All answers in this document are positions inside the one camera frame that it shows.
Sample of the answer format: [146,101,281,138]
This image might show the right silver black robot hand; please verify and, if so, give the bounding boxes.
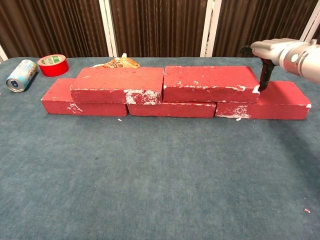
[240,38,305,92]

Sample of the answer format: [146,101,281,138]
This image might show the red brick with white scuffs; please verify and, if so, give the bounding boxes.
[162,65,261,104]

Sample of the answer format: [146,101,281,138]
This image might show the red brick with chipped corner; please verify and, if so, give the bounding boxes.
[69,66,165,105]

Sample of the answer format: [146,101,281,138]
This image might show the red foam brick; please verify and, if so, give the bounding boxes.
[127,101,217,118]
[41,78,130,117]
[214,80,313,120]

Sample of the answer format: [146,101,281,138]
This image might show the orange spout pouch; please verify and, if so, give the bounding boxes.
[93,53,141,69]

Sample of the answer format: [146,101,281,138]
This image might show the blue felt table cover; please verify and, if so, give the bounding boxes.
[0,56,320,240]

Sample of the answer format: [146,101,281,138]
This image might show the red tape roll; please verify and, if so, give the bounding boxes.
[37,54,70,77]

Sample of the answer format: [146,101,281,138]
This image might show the light blue drink can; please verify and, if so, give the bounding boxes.
[5,59,38,93]

